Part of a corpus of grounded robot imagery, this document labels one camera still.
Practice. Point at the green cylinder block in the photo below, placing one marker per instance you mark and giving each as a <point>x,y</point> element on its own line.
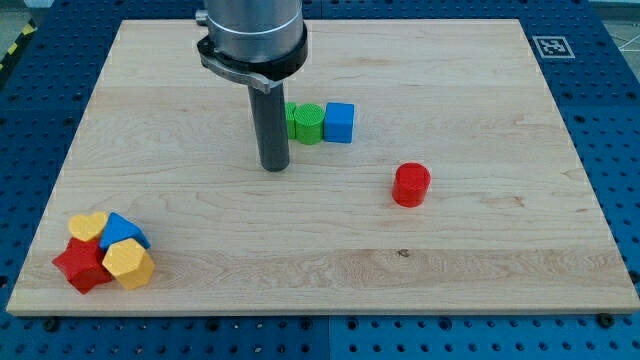
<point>309,123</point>

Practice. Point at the green star block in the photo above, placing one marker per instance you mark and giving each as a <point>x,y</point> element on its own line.
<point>290,108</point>

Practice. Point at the yellow heart block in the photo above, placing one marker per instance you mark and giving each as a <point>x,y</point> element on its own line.
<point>87,227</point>

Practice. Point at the blue cube block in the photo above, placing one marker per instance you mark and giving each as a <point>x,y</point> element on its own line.
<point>339,122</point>

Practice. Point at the blue triangle block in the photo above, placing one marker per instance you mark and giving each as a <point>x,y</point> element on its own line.
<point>118,228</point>

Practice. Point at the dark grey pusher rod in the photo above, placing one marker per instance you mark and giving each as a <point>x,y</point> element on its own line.
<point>269,116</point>

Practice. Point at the white fiducial marker tag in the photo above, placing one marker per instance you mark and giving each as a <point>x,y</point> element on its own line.
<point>553,47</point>

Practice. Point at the yellow hexagon block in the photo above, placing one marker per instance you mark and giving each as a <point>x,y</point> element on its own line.
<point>129,263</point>

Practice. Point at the wooden board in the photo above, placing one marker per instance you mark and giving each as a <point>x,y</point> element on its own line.
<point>510,223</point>

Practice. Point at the red star block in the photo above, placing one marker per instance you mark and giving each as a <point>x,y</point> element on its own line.
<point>81,264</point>

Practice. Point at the red cylinder block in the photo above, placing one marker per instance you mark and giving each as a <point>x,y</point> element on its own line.
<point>411,183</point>

